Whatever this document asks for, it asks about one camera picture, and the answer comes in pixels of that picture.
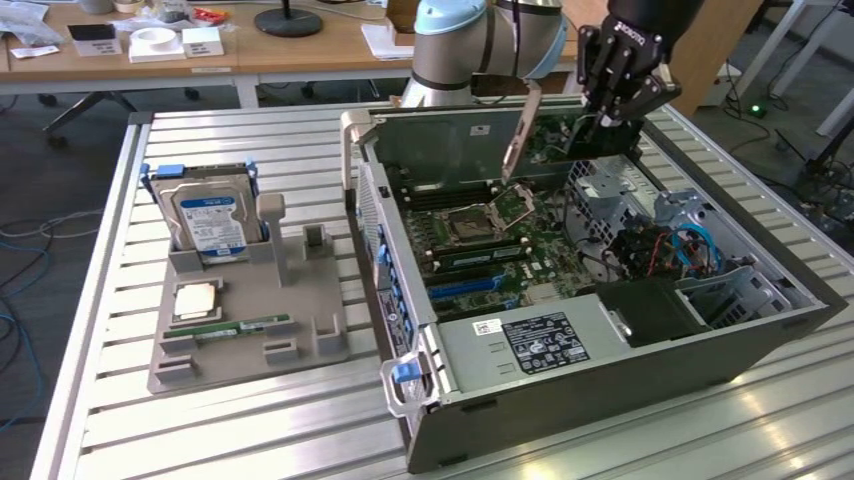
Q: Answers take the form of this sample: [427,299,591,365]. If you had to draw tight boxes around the graphics card with black cooler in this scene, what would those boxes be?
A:
[499,82,646,182]

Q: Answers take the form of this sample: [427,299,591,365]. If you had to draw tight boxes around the CPU socket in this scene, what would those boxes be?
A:
[443,202,508,246]

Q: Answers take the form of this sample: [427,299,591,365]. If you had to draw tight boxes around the black round lamp base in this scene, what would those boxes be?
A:
[252,0,326,39]

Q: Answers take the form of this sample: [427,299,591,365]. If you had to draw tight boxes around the open metal socket cover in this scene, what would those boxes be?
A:
[490,180,539,231]

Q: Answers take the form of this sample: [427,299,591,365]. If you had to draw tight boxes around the flat white box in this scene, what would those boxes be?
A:
[127,38,187,64]

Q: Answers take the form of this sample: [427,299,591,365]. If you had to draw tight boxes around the green RAM stick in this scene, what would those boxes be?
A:
[163,313,292,341]

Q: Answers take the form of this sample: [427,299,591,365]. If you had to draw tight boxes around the green motherboard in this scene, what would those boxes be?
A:
[383,164,602,321]

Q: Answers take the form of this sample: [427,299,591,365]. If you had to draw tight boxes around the grey printed parts rack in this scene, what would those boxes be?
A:
[144,193,352,396]

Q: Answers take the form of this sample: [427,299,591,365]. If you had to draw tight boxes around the clear plastic bag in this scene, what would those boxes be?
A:
[0,0,65,47]

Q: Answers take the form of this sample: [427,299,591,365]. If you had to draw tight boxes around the black cable bundle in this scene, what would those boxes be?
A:
[579,227,669,281]

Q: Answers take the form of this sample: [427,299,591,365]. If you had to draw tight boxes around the blue disk wire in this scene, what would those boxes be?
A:
[670,222,726,279]

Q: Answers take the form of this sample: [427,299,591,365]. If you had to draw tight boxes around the grey power supply unit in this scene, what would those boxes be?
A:
[436,293,633,394]

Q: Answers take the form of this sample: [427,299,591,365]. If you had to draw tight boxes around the low metal disk bay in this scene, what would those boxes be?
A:
[673,264,802,331]

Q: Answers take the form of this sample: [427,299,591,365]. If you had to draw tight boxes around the tall metal disk bay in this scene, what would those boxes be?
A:
[566,158,669,256]

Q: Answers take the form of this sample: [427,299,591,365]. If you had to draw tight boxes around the open grey PC case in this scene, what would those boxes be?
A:
[339,97,850,475]

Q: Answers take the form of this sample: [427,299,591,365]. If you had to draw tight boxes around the black fan shroud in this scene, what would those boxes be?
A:
[597,277,713,349]

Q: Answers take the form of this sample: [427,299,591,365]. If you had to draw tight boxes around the silver CPU chip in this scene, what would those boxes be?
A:
[170,284,219,321]

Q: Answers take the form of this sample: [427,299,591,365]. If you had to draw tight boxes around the wooden cabinet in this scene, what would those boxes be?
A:
[579,0,766,116]

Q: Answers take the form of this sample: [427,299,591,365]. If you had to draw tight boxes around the stack of white papers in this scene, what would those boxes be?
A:
[359,22,419,62]

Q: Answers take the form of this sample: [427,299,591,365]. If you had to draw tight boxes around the brown cardboard box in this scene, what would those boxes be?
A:
[386,0,419,34]

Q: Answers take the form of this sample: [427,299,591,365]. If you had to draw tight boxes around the wooden desk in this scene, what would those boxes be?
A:
[0,0,602,96]

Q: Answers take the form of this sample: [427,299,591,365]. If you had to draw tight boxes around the white tape roll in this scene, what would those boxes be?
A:
[131,27,176,51]

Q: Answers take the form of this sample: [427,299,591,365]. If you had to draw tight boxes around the black topped white box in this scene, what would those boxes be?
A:
[65,23,123,57]

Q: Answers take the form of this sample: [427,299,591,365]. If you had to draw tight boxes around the white labelled box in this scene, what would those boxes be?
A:
[180,26,226,59]

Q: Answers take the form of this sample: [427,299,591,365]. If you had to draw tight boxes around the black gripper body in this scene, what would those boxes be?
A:
[603,0,707,66]

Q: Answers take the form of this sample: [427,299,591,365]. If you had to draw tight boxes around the hard disk in blue carrier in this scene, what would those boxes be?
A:
[138,158,268,266]

